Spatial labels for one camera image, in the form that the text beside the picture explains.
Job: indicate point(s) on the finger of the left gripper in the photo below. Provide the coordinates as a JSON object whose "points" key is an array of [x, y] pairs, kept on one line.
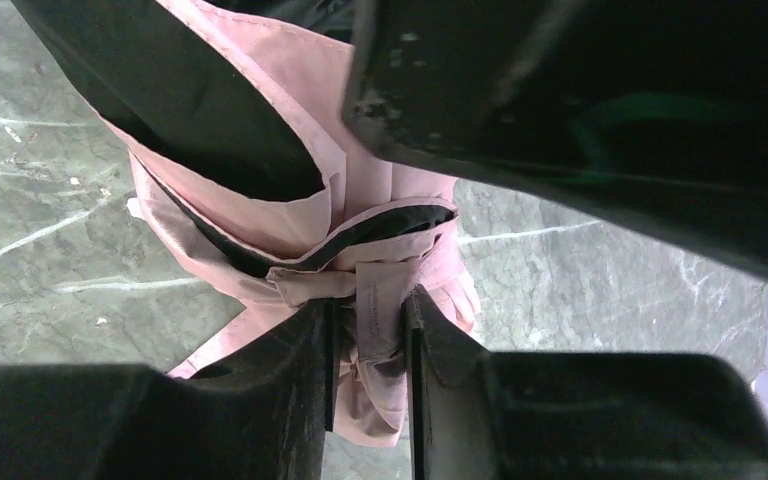
{"points": [[652, 115]]}

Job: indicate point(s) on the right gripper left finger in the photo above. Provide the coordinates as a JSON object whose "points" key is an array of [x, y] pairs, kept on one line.
{"points": [[260, 413]]}

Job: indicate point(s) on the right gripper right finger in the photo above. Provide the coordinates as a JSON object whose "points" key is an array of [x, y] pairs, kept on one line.
{"points": [[481, 414]]}

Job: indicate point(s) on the pink folding umbrella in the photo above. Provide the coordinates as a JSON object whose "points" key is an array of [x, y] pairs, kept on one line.
{"points": [[229, 111]]}

